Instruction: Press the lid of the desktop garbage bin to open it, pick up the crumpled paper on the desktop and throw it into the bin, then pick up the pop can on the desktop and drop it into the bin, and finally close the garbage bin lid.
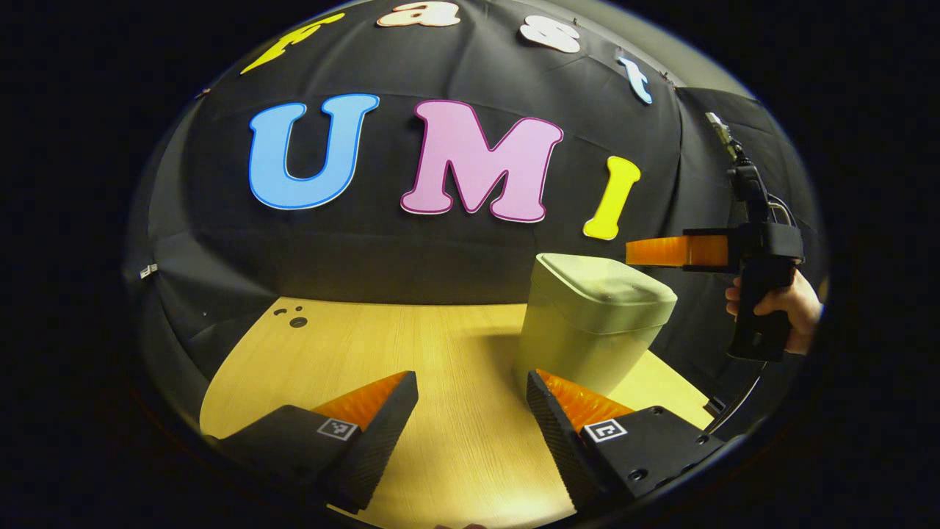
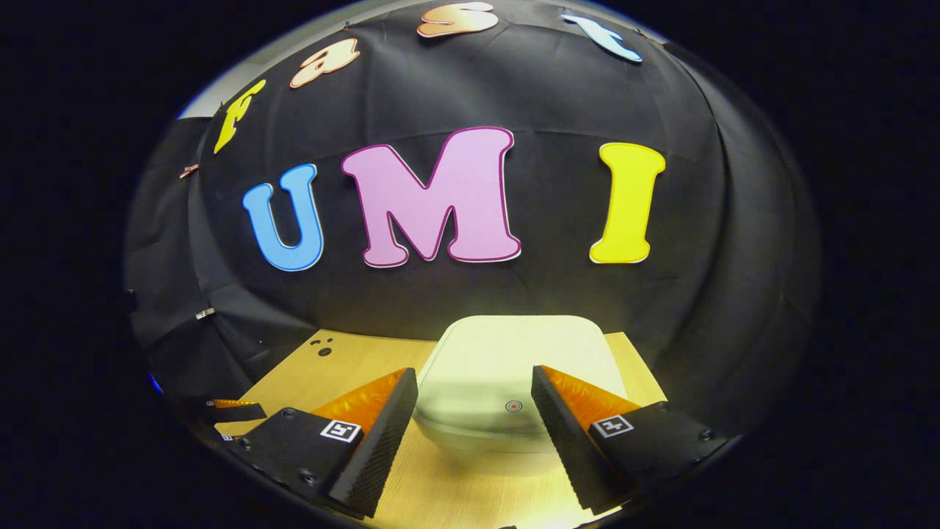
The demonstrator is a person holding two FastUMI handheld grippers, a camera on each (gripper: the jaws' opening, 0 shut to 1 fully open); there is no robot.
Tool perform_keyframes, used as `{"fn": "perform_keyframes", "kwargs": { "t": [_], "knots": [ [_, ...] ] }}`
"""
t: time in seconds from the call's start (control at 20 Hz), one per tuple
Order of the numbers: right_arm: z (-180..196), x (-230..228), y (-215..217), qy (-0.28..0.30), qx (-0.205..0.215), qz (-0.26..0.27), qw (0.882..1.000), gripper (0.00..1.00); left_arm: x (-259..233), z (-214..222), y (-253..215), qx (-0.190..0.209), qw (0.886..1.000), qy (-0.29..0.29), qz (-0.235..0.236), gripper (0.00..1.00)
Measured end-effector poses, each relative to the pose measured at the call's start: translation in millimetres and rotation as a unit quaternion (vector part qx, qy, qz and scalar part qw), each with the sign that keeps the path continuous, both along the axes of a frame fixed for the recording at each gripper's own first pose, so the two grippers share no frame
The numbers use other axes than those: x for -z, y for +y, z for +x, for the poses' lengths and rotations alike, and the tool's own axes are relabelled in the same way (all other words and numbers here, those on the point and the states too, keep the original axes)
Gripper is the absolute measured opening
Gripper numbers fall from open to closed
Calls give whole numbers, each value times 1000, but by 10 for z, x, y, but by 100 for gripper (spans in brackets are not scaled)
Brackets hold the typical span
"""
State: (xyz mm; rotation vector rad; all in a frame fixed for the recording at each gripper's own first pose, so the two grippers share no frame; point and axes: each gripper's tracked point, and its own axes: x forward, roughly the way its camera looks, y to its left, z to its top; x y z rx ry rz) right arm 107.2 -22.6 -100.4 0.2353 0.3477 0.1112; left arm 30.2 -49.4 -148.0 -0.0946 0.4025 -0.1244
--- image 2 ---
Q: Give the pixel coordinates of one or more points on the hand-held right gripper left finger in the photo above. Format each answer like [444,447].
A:
[382,448]

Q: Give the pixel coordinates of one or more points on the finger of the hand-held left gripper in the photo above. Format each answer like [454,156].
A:
[235,413]

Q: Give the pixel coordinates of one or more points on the small metal cloth clip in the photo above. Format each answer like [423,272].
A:
[205,314]

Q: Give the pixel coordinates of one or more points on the small orange cloth clip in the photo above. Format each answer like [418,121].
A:
[189,170]

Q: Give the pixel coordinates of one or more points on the black backdrop cloth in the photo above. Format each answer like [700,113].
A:
[734,257]

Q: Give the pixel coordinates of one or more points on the wooden desktop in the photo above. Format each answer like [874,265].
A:
[294,375]

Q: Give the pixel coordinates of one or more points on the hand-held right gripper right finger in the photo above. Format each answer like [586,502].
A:
[565,448]

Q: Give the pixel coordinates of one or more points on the pale green desktop garbage bin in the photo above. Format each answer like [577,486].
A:
[514,353]

